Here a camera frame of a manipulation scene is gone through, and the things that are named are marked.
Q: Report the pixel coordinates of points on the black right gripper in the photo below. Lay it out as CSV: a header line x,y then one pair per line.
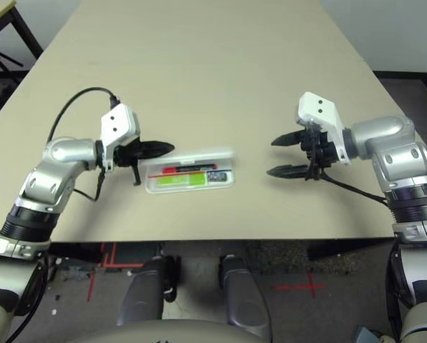
x,y
320,150

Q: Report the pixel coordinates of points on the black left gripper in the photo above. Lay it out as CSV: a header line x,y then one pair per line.
x,y
127,155

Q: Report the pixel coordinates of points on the black marker with red cap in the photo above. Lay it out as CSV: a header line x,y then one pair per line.
x,y
188,168

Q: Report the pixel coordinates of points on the green highlighter pen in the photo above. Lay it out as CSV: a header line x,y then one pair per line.
x,y
181,180

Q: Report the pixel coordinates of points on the white plastic pencil case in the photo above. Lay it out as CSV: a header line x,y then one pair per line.
x,y
199,157

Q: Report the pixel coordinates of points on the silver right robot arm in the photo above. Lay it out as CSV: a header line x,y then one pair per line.
x,y
395,153

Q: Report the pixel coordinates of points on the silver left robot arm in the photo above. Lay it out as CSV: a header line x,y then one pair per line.
x,y
48,178

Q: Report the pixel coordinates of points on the grey robot left leg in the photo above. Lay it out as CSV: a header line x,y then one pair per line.
x,y
141,300

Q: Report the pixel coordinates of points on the grey robot leg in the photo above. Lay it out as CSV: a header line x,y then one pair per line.
x,y
141,300
245,300

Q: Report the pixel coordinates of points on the grey robot right leg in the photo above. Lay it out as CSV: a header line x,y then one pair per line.
x,y
245,300

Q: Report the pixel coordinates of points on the beige robot torso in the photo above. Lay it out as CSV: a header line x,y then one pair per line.
x,y
163,334

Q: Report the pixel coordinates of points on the small grey blue box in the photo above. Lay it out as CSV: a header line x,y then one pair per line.
x,y
368,336

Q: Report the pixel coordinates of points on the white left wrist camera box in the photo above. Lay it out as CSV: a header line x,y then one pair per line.
x,y
120,123

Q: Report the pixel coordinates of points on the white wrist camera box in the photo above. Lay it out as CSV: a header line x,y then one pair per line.
x,y
120,123
320,110

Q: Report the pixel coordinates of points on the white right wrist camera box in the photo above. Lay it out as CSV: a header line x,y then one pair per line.
x,y
320,110

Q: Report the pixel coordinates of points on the side table with black frame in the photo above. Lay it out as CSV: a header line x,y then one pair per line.
x,y
23,28

